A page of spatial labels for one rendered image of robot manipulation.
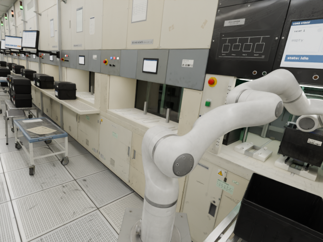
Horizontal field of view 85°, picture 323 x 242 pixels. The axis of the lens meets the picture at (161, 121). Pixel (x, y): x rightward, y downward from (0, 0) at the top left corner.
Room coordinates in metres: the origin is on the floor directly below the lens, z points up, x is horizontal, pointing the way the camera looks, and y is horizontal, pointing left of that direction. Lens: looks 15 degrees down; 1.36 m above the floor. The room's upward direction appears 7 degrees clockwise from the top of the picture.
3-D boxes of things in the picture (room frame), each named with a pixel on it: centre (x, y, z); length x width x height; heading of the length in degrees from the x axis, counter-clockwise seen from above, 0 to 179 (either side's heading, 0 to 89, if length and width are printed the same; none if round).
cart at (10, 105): (3.50, 2.89, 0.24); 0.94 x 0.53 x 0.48; 46
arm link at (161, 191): (0.57, -0.02, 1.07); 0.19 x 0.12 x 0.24; 26
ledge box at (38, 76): (3.64, 2.46, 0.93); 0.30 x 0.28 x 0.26; 50
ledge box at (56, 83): (2.83, 1.59, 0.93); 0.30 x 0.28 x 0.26; 44
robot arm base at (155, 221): (0.54, -0.03, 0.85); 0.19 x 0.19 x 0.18
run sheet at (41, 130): (2.19, 1.56, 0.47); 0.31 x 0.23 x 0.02; 68
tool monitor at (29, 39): (3.06, 2.08, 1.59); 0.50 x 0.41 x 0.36; 137
